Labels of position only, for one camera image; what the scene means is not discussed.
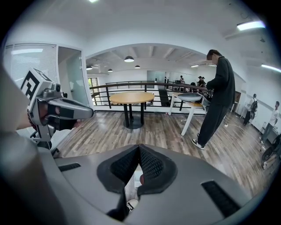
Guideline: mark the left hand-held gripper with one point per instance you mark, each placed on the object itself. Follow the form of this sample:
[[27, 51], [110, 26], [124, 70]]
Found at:
[[36, 88]]

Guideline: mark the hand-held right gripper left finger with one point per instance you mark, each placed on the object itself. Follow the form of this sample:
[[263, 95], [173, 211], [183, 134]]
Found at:
[[87, 186]]

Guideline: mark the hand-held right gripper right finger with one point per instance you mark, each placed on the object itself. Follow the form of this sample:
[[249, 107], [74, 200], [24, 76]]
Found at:
[[186, 175]]

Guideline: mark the person's left hand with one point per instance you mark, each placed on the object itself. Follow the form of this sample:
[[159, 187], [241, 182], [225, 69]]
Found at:
[[78, 123]]

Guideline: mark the black metal railing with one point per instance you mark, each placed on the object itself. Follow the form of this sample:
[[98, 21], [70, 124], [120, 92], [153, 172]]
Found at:
[[98, 87]]

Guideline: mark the frosted glass door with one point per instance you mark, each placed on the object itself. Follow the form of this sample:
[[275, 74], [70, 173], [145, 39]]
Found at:
[[73, 77]]

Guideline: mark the person's right cream shoe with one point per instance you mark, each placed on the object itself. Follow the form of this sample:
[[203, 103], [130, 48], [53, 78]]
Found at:
[[132, 204]]

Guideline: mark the round wooden table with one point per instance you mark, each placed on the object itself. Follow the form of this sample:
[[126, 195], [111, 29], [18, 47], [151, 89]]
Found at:
[[131, 97]]

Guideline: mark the rectangular wooden white-legged table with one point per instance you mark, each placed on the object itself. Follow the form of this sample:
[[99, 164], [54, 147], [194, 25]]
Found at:
[[188, 121]]

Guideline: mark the white window blinds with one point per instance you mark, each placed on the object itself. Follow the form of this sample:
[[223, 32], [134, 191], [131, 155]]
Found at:
[[28, 59]]

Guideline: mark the white rounded case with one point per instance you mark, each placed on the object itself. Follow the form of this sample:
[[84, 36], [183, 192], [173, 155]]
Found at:
[[189, 97]]

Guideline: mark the black floor fan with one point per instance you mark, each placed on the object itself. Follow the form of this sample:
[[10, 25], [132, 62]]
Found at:
[[271, 151]]

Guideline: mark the ceiling light panel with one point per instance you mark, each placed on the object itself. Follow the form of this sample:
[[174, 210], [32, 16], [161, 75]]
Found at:
[[250, 25], [271, 68]]

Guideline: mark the gripper-mounted camera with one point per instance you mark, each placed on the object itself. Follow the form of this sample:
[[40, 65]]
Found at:
[[57, 88]]

